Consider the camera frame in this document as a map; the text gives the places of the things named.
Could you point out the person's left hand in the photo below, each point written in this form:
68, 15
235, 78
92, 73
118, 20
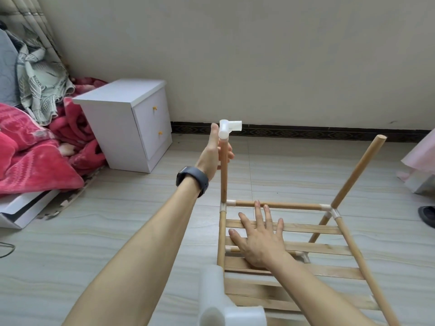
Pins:
212, 158

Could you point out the person's right hand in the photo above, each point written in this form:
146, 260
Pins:
264, 246

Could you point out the single wooden stick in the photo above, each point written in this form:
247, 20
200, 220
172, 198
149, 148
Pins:
292, 205
318, 231
223, 180
357, 173

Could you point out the single white connector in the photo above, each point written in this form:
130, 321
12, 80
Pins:
228, 125
225, 203
330, 211
224, 305

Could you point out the person's left forearm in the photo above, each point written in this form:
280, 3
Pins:
136, 268

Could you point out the person's right forearm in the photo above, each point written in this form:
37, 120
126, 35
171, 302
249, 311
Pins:
319, 298

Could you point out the black smartwatch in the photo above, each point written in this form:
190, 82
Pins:
192, 178

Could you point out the white box cabinet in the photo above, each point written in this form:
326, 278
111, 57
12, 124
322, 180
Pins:
122, 125

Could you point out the white bed leg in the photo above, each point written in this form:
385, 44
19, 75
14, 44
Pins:
418, 182

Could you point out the black slipper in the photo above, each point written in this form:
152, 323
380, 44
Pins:
428, 216

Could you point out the red fleece blanket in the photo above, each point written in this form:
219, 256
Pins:
34, 152

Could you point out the pink ruffled bed skirt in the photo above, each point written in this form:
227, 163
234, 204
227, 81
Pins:
421, 156

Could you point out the pale green cloth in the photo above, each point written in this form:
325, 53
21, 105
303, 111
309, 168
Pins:
44, 81

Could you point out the flat white box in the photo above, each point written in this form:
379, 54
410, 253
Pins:
24, 208

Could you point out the green striped curtain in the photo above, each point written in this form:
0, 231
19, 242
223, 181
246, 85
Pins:
30, 23

